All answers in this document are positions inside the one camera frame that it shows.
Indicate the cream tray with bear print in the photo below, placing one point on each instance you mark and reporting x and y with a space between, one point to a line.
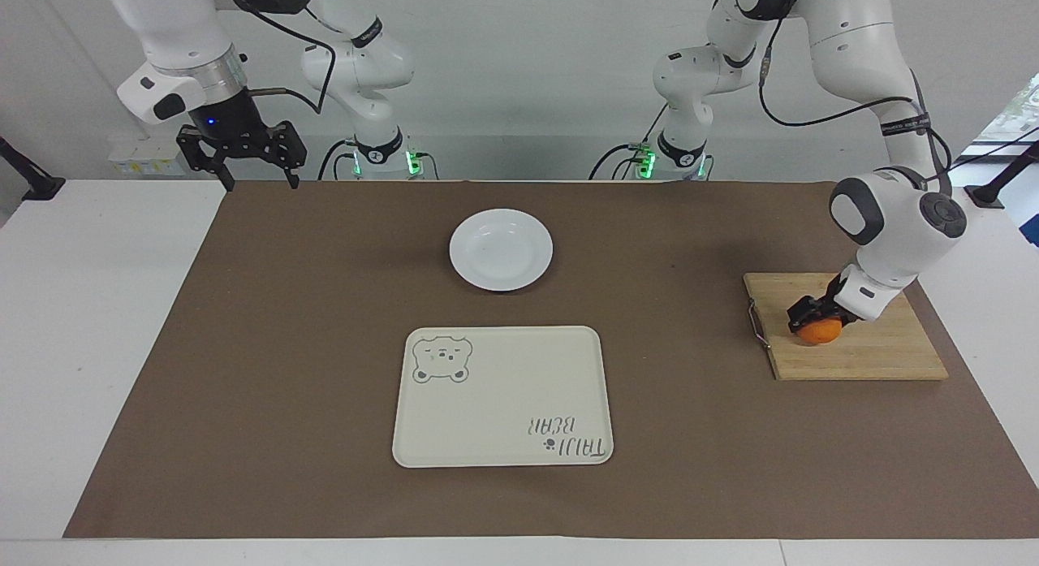
503 403

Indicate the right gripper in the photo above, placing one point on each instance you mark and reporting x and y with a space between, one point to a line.
229 121

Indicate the white round plate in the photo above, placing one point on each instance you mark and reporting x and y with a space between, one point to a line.
501 249

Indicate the orange fruit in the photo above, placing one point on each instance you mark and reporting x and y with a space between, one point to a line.
821 334

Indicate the wooden cutting board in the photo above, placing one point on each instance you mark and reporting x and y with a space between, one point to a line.
860 355

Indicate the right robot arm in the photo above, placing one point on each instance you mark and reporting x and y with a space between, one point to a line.
174 30

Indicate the black stand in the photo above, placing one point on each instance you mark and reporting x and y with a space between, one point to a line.
994 191
36 184

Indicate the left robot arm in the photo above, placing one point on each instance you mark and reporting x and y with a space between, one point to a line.
893 225

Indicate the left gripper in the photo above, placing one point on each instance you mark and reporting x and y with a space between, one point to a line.
835 291

